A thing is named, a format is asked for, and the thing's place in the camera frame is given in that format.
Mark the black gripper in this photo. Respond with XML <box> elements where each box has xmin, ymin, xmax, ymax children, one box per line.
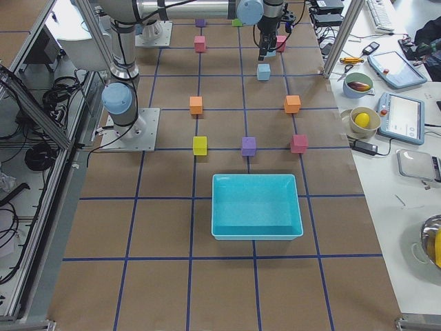
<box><xmin>257</xmin><ymin>15</ymin><xmax>281</xmax><ymax>59</ymax></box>

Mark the light blue foam block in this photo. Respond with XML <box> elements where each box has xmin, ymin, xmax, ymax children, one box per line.
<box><xmin>265</xmin><ymin>50</ymin><xmax>276</xmax><ymax>58</ymax></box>
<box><xmin>256</xmin><ymin>63</ymin><xmax>271</xmax><ymax>81</ymax></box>

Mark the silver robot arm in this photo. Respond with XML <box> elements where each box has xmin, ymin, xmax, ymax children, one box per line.
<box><xmin>99</xmin><ymin>1</ymin><xmax>296</xmax><ymax>84</ymax></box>

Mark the pink foam block far left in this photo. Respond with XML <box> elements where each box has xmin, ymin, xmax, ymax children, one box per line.
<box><xmin>275</xmin><ymin>35</ymin><xmax>287</xmax><ymax>52</ymax></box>

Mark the pink foam block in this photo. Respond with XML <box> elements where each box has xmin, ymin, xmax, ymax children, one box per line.
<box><xmin>194</xmin><ymin>35</ymin><xmax>207</xmax><ymax>53</ymax></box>
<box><xmin>275</xmin><ymin>35</ymin><xmax>287</xmax><ymax>52</ymax></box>
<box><xmin>290</xmin><ymin>134</ymin><xmax>309</xmax><ymax>154</ymax></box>

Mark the green foam block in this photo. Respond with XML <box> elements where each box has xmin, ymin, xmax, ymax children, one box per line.
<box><xmin>232</xmin><ymin>19</ymin><xmax>243</xmax><ymax>27</ymax></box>

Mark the orange foam block far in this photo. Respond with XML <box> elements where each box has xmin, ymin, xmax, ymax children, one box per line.
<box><xmin>284</xmin><ymin>95</ymin><xmax>301</xmax><ymax>114</ymax></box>

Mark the orange foam block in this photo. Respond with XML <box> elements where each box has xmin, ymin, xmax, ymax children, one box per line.
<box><xmin>189</xmin><ymin>96</ymin><xmax>203</xmax><ymax>115</ymax></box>
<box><xmin>284</xmin><ymin>95</ymin><xmax>301</xmax><ymax>114</ymax></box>

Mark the pink foam block near left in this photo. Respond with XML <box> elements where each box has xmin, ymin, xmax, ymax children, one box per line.
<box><xmin>194</xmin><ymin>35</ymin><xmax>207</xmax><ymax>53</ymax></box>

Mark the purple foam block left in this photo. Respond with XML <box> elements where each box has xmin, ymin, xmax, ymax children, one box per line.
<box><xmin>194</xmin><ymin>19</ymin><xmax>207</xmax><ymax>28</ymax></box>

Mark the purple foam block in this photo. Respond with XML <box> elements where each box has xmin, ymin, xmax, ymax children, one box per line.
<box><xmin>241</xmin><ymin>137</ymin><xmax>257</xmax><ymax>157</ymax></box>
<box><xmin>194</xmin><ymin>19</ymin><xmax>207</xmax><ymax>28</ymax></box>

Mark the orange foam block near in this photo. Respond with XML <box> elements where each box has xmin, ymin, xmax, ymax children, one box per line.
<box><xmin>189</xmin><ymin>96</ymin><xmax>203</xmax><ymax>115</ymax></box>

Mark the blue bowl with fruit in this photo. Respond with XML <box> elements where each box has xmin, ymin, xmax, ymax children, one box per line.
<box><xmin>342</xmin><ymin>72</ymin><xmax>373</xmax><ymax>99</ymax></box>

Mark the purple foam block right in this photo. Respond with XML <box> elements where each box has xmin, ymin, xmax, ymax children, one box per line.
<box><xmin>241</xmin><ymin>137</ymin><xmax>257</xmax><ymax>157</ymax></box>

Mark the pink foam block right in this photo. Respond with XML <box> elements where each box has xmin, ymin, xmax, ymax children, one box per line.
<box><xmin>290</xmin><ymin>134</ymin><xmax>309</xmax><ymax>154</ymax></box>

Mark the white keyboard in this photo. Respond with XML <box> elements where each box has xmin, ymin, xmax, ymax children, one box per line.
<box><xmin>365</xmin><ymin>0</ymin><xmax>395</xmax><ymax>33</ymax></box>

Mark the teach pendant far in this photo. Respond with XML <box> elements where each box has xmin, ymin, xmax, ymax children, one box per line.
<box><xmin>367</xmin><ymin>51</ymin><xmax>427</xmax><ymax>89</ymax></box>

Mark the teach pendant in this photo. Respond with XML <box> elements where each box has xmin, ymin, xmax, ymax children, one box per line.
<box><xmin>377</xmin><ymin>92</ymin><xmax>425</xmax><ymax>146</ymax></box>
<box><xmin>367</xmin><ymin>51</ymin><xmax>427</xmax><ymax>89</ymax></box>

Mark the yellow foam block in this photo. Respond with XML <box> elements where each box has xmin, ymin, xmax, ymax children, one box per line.
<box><xmin>192</xmin><ymin>136</ymin><xmax>207</xmax><ymax>156</ymax></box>

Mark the beige bowl with lemon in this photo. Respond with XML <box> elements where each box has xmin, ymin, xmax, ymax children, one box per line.
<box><xmin>340</xmin><ymin>107</ymin><xmax>381</xmax><ymax>139</ymax></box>

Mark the black power adapter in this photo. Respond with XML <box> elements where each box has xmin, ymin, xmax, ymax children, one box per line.
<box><xmin>351</xmin><ymin>139</ymin><xmax>378</xmax><ymax>156</ymax></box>

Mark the teach pendant near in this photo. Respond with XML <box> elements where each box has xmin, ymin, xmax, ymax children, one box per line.
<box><xmin>377</xmin><ymin>92</ymin><xmax>425</xmax><ymax>146</ymax></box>

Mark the teal plastic tray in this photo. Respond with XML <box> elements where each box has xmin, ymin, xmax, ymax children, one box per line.
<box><xmin>211</xmin><ymin>174</ymin><xmax>304</xmax><ymax>241</ymax></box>

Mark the grey digital scale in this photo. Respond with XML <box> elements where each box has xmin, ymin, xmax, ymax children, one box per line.
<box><xmin>397</xmin><ymin>149</ymin><xmax>440</xmax><ymax>183</ymax></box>

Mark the steel bowl with banana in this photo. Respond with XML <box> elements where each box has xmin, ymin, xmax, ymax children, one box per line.
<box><xmin>411</xmin><ymin>214</ymin><xmax>440</xmax><ymax>271</ymax></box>

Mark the gold screwdriver handle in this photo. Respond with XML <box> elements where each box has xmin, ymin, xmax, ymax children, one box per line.
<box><xmin>339</xmin><ymin>57</ymin><xmax>365</xmax><ymax>65</ymax></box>

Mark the aluminium frame post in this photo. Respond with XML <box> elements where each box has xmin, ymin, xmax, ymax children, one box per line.
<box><xmin>322</xmin><ymin>0</ymin><xmax>365</xmax><ymax>79</ymax></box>

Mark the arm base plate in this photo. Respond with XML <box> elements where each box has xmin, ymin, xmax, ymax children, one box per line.
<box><xmin>135</xmin><ymin>21</ymin><xmax>173</xmax><ymax>48</ymax></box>
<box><xmin>101</xmin><ymin>108</ymin><xmax>161</xmax><ymax>152</ymax></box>

